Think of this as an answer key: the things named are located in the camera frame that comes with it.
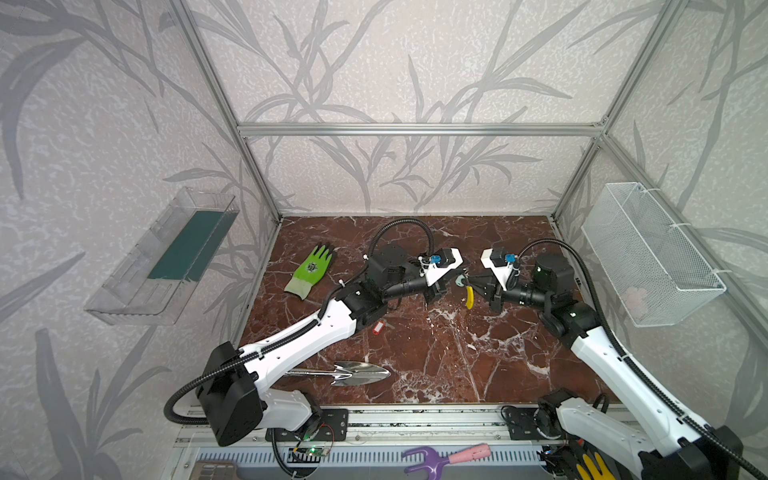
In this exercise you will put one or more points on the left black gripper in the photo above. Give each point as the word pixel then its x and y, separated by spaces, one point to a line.
pixel 435 288

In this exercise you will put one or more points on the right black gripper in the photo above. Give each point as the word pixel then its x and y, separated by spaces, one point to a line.
pixel 492 291

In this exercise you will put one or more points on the small red key cap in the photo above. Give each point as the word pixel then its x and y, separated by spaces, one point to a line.
pixel 378 327

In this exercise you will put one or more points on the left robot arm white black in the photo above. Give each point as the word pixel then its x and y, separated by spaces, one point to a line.
pixel 236 395

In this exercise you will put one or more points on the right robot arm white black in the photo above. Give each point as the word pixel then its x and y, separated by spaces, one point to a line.
pixel 672 442

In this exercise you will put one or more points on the silver garden trowel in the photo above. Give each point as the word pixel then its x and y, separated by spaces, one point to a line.
pixel 345 373

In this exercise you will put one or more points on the green work glove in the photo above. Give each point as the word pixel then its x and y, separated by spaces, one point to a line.
pixel 310 272

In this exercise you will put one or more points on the purple pink garden fork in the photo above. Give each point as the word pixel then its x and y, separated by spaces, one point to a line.
pixel 433 463

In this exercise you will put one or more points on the yellow black glove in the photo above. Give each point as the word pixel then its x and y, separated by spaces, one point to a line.
pixel 580 460

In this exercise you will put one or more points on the small green circuit board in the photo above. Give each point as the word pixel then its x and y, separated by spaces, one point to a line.
pixel 310 454

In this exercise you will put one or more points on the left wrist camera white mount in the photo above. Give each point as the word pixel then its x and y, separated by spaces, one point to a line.
pixel 444 264

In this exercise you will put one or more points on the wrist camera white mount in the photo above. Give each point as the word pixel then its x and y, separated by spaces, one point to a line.
pixel 503 265
pixel 444 264

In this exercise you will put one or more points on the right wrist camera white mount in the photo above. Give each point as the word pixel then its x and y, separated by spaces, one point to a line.
pixel 503 265

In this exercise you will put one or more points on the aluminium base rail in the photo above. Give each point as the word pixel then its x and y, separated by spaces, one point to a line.
pixel 412 424

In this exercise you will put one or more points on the white wire basket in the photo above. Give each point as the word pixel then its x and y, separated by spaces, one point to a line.
pixel 660 277

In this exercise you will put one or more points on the clear plastic wall tray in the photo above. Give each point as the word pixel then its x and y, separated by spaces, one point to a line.
pixel 152 285

